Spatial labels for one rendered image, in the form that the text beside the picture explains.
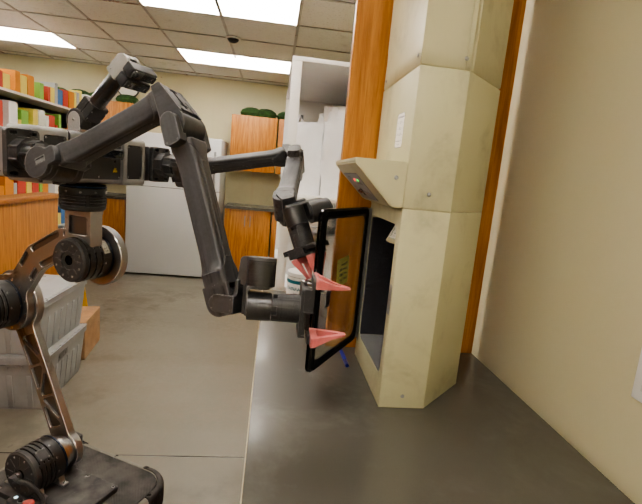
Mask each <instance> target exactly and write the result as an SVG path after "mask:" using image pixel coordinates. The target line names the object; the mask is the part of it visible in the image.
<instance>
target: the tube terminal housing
mask: <svg viewBox="0 0 642 504"><path fill-rule="evenodd" d="M499 96H500V90H499V89H497V88H496V87H494V86H493V85H491V84H489V83H488V82H486V81H485V80H483V79H482V78H480V77H479V76H477V75H476V74H474V73H473V72H471V71H467V70H459V69H451V68H443V67H435V66H427V65H420V66H418V67H417V68H415V69H414V70H413V71H411V72H410V73H409V74H407V75H406V76H405V77H403V78H402V79H400V80H399V81H398V82H396V83H395V84H394V85H392V86H391V87H390V88H388V89H387V90H385V91H384V93H383V102H382V111H381V121H380V130H379V139H378V148H377V157H376V159H381V160H391V161H401V162H407V164H408V166H407V174H406V182H405V190H404V198H403V207H401V208H392V207H389V206H386V205H382V204H379V203H376V202H372V201H371V208H372V217H371V224H372V218H373V217H379V218H382V219H384V220H387V221H389V222H391V223H394V224H395V225H396V237H395V245H394V254H393V262H392V270H391V278H390V284H391V285H392V294H391V302H390V310H389V315H388V314H387V313H386V319H385V328H384V336H383V344H382V352H381V361H380V368H379V371H378V370H377V368H376V367H375V365H374V363H373V361H372V359H371V357H370V355H369V353H368V351H367V349H366V347H365V345H364V343H363V341H362V340H361V338H360V325H359V333H358V340H357V338H356V345H355V355H356V357H357V360H358V362H359V364H360V366H361V369H362V371H363V373H364V375H365V378H366V380H367V382H368V385H369V387H370V389H371V391H372V394H373V396H374V398H375V400H376V403H377V405H378V407H395V408H424V407H426V406H427V405H428V404H430V403H431V402H432V401H434V400H435V399H436V398H437V397H439V396H440V395H441V394H443V393H444V392H445V391H447V390H448V389H449V388H451V387H452V386H453V385H455V384H456V379H457V372H458V366H459V359H460V353H461V346H462V339H463V333H464V326H465V320H466V313H467V307H468V300H469V294H470V287H471V280H472V274H473V267H474V261H475V254H476V248H477V241H478V235H479V228H480V221H481V215H482V208H483V201H484V195H485V188H486V181H487V175H488V168H489V162H490V155H491V149H492V142H493V136H494V129H495V122H496V116H497V109H498V103H499ZM405 111H406V112H405ZM402 112H405V120H404V128H403V137H402V145H401V147H400V148H395V149H394V145H395V137H396V128H397V120H398V114H400V113H402Z"/></svg>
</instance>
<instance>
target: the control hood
mask: <svg viewBox="0 0 642 504"><path fill-rule="evenodd" d="M336 166H337V167H338V168H339V169H340V171H341V172H342V173H343V174H344V173H356V174H357V175H358V176H359V177H360V179H361V180H362V181H363V182H364V184H365V185H366V186H367V187H368V189H369V190H370V191H371V192H372V194H373V195H374V196H375V198H376V199H377V200H378V201H375V200H372V199H368V198H365V197H362V195H361V194H360V193H359V192H358V190H357V189H356V188H355V187H354V185H353V184H352V183H351V182H350V180H349V179H348V178H347V177H346V175H345V174H344V176H345V177H346V178H347V179H348V181H349V182H350V183H351V184H352V186H353V187H354V188H355V189H356V191H357V192H358V193H359V194H360V196H361V197H362V198H364V199H366V200H369V201H372V202H376V203H379V204H382V205H386V206H389V207H392V208H401V207H403V198H404V190H405V182H406V174H407V166H408V164H407V162H401V161H391V160H381V159H371V158H361V157H355V158H349V159H343V160H338V161H337V162H336Z"/></svg>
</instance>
